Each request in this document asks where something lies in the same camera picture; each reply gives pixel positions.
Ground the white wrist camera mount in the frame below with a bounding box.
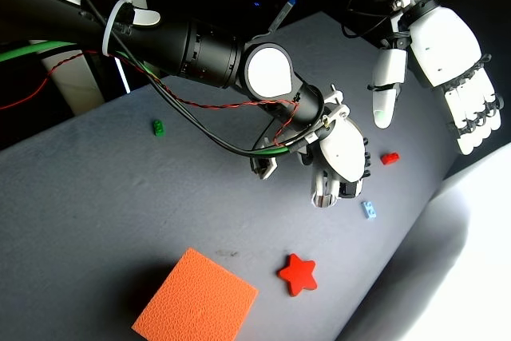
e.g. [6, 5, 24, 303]
[249, 136, 279, 180]

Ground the grey table cloth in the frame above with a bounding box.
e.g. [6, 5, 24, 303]
[0, 11, 470, 341]

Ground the orange foam block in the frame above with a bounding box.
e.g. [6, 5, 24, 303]
[131, 248, 259, 341]

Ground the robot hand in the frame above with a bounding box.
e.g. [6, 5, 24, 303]
[299, 116, 373, 200]
[366, 5, 505, 157]

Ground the white backdrop sheet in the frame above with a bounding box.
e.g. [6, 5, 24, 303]
[335, 143, 511, 341]

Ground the thick green arm cable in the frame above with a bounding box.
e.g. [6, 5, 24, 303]
[0, 39, 291, 157]

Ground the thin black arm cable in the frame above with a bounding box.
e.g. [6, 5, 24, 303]
[341, 0, 396, 38]

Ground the white cabinet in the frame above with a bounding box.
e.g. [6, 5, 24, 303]
[0, 0, 157, 115]

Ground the red star block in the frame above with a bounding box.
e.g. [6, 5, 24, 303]
[277, 252, 319, 298]

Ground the white cable tie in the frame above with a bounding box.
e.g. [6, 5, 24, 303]
[100, 0, 161, 57]

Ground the red twisted wire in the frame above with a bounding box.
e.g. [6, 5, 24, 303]
[0, 50, 300, 149]

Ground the white light strip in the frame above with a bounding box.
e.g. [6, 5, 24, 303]
[79, 0, 132, 95]

